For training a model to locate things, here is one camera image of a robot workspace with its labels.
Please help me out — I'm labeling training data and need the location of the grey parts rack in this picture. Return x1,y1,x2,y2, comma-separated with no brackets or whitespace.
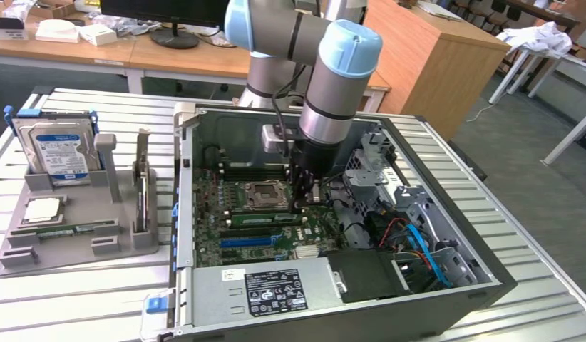
0,133,161,277

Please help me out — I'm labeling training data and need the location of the white box with dark label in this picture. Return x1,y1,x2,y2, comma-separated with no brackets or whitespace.
0,15,29,41

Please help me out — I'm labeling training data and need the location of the white frame table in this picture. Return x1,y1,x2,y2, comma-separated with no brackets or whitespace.
489,45,586,165

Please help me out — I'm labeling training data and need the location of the open black PC case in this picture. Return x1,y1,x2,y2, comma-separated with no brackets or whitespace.
141,102,520,342

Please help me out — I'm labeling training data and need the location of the wooden cabinet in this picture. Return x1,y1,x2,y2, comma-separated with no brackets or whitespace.
364,0,513,142

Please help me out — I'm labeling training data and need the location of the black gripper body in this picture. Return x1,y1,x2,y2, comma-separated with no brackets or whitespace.
290,139,341,181

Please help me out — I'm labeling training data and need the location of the CPU socket with metal frame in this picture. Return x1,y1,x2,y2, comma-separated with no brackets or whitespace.
243,180,294,212

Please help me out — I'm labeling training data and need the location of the white crumpled cloth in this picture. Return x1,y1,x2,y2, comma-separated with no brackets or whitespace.
496,21,574,58

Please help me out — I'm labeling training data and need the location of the blue flat wire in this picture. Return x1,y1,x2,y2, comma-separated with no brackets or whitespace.
401,219,454,286

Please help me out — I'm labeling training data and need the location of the grey power supply with label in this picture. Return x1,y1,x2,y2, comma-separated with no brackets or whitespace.
190,259,348,327

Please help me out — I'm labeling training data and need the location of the blue expansion slot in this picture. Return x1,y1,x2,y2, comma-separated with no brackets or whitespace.
219,234,278,249

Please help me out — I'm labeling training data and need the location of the small white box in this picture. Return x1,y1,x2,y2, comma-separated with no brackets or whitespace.
78,25,119,47

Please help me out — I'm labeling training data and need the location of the small silver heatsink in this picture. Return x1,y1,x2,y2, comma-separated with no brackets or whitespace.
294,244,322,259

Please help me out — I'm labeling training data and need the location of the metal disk bay cage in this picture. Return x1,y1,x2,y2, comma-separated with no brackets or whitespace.
349,130,485,286

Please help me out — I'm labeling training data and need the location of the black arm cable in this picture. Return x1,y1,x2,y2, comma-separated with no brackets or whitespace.
270,63,310,143

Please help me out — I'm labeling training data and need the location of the green RAM stick installed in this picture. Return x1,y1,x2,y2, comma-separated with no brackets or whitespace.
230,212,304,229

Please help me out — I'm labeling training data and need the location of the green motherboard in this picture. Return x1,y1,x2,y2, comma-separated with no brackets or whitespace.
193,166,353,268

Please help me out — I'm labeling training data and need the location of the black RAM slot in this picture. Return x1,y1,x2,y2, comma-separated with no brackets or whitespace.
221,170,294,181

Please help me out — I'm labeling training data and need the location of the white round device box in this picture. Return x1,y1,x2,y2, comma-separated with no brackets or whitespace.
35,19,83,44

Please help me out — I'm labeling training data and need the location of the long wooden desk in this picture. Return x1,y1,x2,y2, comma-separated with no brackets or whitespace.
0,14,393,98

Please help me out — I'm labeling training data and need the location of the red wire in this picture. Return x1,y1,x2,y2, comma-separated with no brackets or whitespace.
377,217,409,249

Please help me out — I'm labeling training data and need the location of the hard disk with blue carrier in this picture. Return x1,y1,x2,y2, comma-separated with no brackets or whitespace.
2,105,105,187

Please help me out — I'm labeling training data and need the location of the green RAM stick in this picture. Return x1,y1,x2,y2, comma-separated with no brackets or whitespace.
10,222,115,237

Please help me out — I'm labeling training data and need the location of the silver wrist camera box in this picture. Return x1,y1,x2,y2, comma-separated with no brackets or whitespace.
261,123,305,156

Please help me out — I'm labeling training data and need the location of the black computer monitor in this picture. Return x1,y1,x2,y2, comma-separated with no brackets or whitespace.
99,0,227,50

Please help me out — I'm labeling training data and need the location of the black expansion slot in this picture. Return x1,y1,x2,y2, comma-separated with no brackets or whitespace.
219,227,277,240

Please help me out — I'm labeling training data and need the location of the graphics card with metal bracket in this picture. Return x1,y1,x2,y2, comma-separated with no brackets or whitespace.
131,128,155,234

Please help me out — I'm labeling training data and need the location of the silver CPU chip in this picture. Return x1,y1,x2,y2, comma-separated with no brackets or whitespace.
19,198,67,226

